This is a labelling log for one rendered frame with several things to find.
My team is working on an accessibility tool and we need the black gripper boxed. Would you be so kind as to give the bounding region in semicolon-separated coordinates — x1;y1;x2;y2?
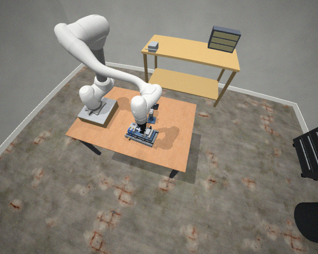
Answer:
137;122;147;136

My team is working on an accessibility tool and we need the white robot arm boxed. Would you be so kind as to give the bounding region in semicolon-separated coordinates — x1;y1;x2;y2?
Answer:
54;15;162;125

